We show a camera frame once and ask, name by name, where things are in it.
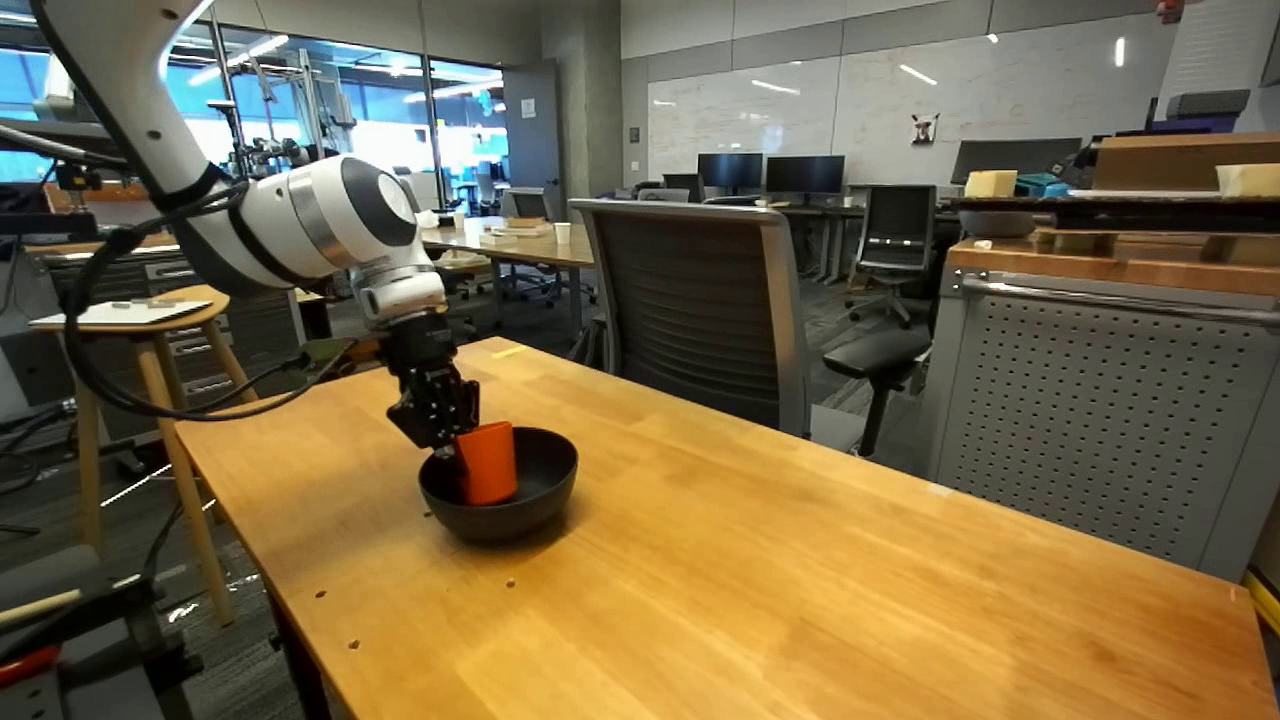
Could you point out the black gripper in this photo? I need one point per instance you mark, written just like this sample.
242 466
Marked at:
422 359

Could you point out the orange block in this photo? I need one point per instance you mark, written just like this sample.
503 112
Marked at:
490 466

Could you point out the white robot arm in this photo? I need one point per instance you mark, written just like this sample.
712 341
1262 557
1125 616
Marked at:
284 222

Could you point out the black bowl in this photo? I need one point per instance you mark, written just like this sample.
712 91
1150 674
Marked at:
525 502

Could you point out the wooden desk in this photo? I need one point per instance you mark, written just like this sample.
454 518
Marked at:
512 242

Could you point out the grey mesh chair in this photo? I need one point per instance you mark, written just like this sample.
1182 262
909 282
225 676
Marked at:
700 306

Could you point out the wooden stool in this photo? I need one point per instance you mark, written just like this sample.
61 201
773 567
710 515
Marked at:
144 334

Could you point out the black computer monitor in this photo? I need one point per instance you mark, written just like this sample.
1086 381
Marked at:
806 173
728 173

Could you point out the black office chair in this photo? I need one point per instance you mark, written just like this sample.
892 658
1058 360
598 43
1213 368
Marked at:
886 341

